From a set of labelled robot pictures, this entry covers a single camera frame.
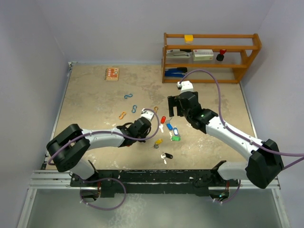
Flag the red tag key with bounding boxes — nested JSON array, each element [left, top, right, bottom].
[[159, 116, 166, 133]]

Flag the blue white tag key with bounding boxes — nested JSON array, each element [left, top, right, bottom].
[[170, 127, 179, 137]]

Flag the yellow tag key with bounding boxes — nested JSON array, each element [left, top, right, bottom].
[[150, 139, 163, 150]]

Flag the green tag key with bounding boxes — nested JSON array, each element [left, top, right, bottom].
[[171, 135, 181, 142]]

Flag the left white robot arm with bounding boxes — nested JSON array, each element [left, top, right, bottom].
[[47, 115, 152, 186]]

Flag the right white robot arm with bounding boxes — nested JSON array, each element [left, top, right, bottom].
[[168, 92, 284, 189]]

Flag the blue S carabiner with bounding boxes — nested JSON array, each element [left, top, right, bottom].
[[131, 105, 137, 113]]

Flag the blue stapler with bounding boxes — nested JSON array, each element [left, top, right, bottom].
[[164, 67, 188, 78]]

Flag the black tag key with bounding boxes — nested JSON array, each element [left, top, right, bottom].
[[161, 153, 173, 164]]

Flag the white stapler on shelf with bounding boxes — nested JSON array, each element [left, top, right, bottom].
[[166, 49, 192, 58]]

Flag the wooden shelf rack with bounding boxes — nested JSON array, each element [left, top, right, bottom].
[[161, 33, 262, 83]]

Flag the white cardboard box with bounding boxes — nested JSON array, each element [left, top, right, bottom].
[[192, 49, 214, 61]]

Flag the small spiral notebook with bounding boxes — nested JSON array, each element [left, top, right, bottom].
[[104, 67, 119, 81]]

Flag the red black stamp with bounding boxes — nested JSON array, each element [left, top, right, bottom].
[[216, 49, 227, 62]]

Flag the yellow block on shelf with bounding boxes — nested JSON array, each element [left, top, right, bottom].
[[184, 34, 194, 44]]

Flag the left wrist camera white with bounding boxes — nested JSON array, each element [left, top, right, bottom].
[[141, 109, 154, 122]]

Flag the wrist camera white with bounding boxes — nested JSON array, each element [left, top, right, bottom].
[[177, 81, 194, 93], [141, 109, 154, 122]]

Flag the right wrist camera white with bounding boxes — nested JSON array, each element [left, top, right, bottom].
[[177, 81, 194, 93]]

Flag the black base frame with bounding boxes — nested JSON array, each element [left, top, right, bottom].
[[70, 165, 238, 198]]

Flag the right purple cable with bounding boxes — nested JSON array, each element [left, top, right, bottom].
[[179, 69, 304, 204]]

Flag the purple cable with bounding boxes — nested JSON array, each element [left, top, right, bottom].
[[179, 69, 304, 204], [47, 108, 160, 211]]

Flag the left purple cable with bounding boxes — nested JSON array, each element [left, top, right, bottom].
[[47, 108, 160, 211]]

